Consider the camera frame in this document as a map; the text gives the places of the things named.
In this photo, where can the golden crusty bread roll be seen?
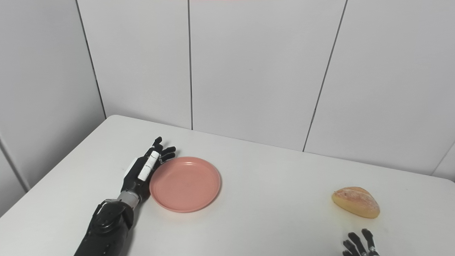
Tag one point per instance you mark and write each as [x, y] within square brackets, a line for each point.
[356, 202]

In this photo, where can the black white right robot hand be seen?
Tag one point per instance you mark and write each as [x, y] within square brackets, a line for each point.
[359, 247]

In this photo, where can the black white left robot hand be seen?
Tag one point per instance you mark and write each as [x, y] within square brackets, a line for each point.
[137, 177]

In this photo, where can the pink round plate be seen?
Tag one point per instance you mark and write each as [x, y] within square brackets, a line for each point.
[185, 185]

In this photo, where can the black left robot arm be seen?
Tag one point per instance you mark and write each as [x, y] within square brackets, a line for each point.
[106, 227]

